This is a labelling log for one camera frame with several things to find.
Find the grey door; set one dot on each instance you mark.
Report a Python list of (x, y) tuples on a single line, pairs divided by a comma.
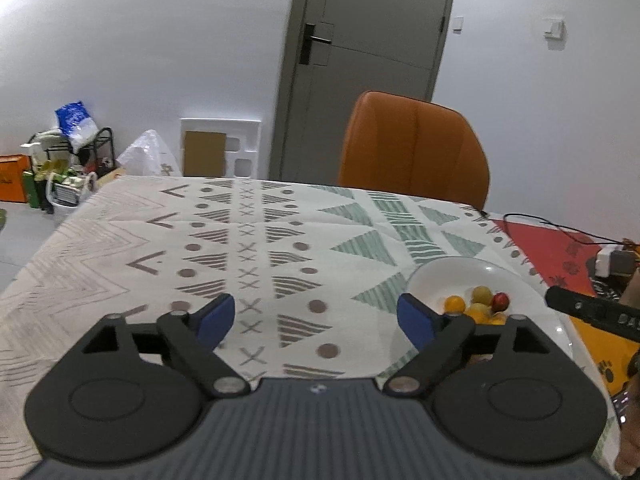
[(365, 35)]

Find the white bag with items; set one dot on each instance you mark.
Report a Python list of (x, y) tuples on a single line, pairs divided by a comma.
[(67, 192)]

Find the green box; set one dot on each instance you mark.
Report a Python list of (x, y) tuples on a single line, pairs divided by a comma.
[(30, 190)]

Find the brown cardboard sheet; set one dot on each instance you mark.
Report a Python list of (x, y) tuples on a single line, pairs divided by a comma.
[(204, 152)]

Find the patterned white tablecloth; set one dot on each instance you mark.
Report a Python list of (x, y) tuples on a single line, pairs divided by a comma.
[(125, 240)]

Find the white foam packaging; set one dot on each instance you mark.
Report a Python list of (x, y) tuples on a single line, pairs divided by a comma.
[(245, 135)]

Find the green floor mat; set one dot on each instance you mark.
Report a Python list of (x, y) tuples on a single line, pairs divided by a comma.
[(1, 220)]

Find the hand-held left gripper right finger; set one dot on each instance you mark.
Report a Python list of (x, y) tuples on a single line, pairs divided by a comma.
[(415, 322)]

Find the small orange kumquat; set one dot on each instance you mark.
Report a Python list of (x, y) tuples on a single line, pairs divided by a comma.
[(455, 303)]

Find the white charger with grey adapter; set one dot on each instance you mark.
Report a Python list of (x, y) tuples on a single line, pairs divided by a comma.
[(606, 262)]

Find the blue and white bag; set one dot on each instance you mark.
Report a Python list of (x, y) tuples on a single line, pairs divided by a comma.
[(75, 122)]

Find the small red apple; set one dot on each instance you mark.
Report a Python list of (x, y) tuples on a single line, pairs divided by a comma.
[(500, 301)]

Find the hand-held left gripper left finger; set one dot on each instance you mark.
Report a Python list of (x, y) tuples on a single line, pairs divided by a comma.
[(217, 320)]

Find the yellow lemon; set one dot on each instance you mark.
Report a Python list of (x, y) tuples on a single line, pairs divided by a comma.
[(477, 314)]

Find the small green-yellow fruit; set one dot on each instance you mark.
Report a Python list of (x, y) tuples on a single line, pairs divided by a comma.
[(481, 294)]

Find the person's right hand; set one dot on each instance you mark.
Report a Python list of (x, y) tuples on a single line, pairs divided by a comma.
[(633, 287)]

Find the white plate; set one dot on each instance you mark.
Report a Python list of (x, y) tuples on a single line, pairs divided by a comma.
[(450, 275)]

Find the clear plastic bag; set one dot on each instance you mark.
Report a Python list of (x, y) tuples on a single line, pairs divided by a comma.
[(147, 155)]

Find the red and orange mat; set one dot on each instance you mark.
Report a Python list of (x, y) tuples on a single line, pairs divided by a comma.
[(550, 245)]

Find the yellow-green fruit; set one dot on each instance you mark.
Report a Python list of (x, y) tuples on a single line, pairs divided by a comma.
[(498, 319)]

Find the black metal rack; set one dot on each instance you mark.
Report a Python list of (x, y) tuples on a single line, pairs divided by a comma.
[(104, 142)]

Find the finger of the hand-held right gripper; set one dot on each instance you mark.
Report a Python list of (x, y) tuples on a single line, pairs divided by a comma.
[(580, 305)]

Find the orange box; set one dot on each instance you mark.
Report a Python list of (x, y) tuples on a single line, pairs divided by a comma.
[(12, 177)]

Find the orange leather chair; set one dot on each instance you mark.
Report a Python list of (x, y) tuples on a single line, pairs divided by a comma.
[(415, 145)]

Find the small white wall switch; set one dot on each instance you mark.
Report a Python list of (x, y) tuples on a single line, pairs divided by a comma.
[(457, 22)]

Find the white light switch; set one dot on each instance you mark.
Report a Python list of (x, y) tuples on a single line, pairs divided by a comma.
[(554, 27)]

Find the person's right forearm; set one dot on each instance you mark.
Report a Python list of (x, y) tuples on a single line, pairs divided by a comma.
[(631, 440)]

